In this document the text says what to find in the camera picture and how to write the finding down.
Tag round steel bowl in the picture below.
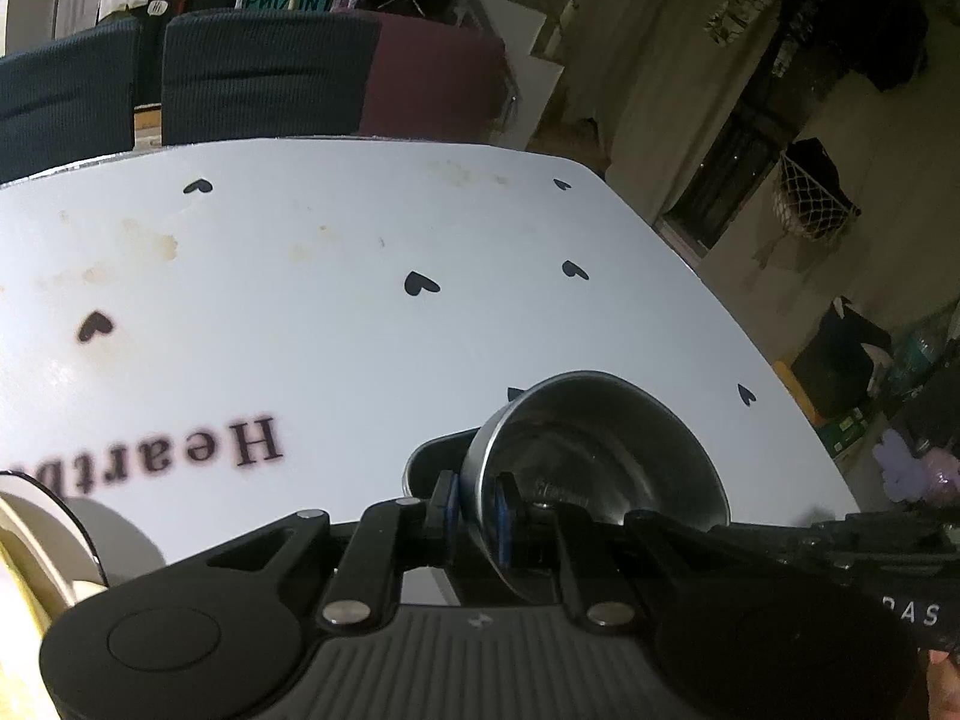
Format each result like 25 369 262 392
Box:
459 371 732 605

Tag cream handled ceramic dish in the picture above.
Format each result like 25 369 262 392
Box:
0 469 110 590

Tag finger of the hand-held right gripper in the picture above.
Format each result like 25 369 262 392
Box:
705 519 880 595

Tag purple plush toy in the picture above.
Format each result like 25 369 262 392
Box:
874 427 960 503

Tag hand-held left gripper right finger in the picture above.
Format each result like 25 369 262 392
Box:
491 471 751 627

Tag white net basket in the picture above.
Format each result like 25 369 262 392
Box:
772 139 862 242

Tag black bag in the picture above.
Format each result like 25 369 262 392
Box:
791 296 893 421

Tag white board panel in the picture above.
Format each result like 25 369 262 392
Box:
457 0 567 155

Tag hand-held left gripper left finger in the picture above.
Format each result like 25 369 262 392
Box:
202 469 460 629

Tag dark blue chair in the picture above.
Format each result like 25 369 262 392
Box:
0 19 143 185
161 9 383 147

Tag maroon chair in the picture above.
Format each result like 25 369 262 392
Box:
358 11 518 147

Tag person's right hand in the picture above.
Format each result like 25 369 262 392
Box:
926 649 960 720

